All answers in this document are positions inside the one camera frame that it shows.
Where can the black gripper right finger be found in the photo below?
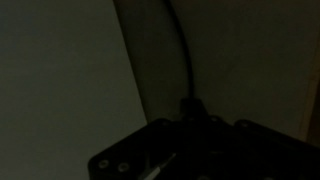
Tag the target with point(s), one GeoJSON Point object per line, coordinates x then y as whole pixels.
{"type": "Point", "coordinates": [253, 153]}

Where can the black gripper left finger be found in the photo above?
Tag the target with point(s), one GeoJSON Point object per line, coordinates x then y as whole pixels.
{"type": "Point", "coordinates": [140, 153]}

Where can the white board mat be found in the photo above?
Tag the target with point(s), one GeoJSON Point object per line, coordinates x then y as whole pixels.
{"type": "Point", "coordinates": [60, 90]}

